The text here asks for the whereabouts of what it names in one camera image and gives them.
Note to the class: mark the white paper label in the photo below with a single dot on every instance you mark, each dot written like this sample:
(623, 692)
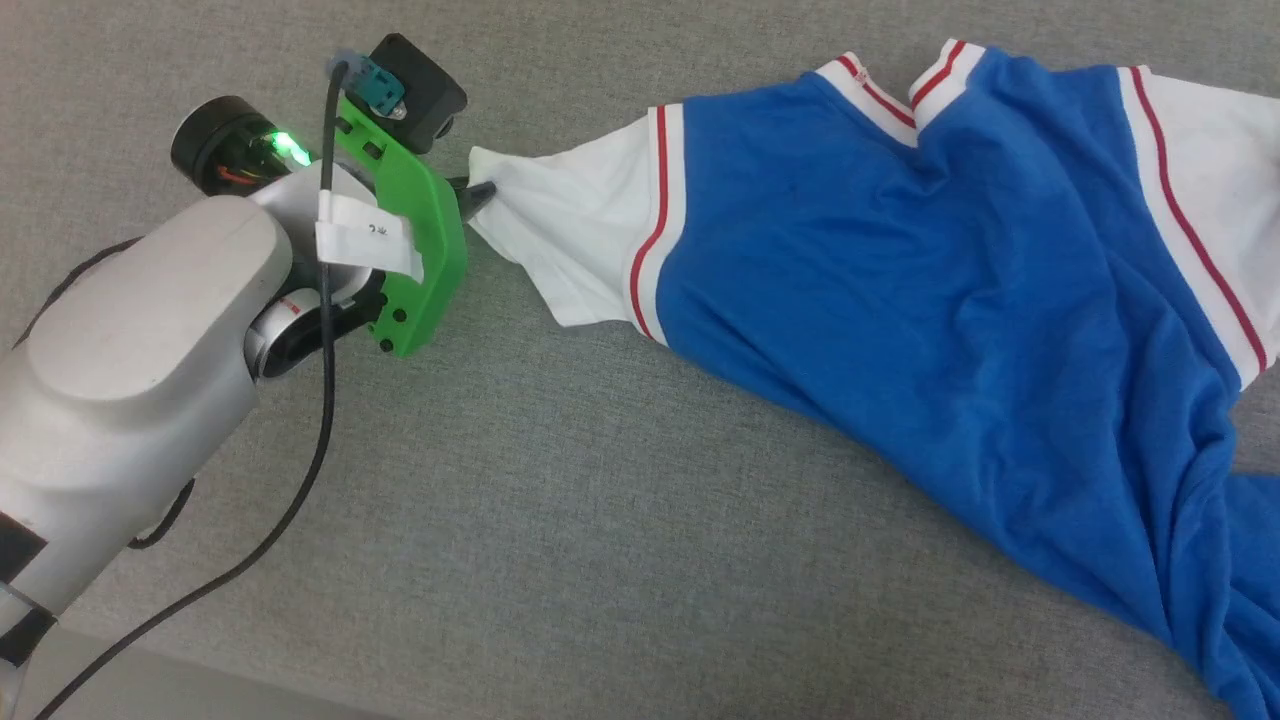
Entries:
(365, 238)

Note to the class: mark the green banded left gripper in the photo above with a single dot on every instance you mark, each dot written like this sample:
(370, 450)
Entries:
(425, 250)

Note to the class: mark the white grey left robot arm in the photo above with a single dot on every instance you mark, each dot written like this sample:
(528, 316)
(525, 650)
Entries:
(130, 340)

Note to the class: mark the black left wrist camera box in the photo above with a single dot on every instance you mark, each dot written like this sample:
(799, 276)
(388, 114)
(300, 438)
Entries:
(425, 85)

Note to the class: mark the blue and white striped garment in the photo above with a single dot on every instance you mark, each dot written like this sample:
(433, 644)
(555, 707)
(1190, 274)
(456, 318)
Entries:
(900, 300)

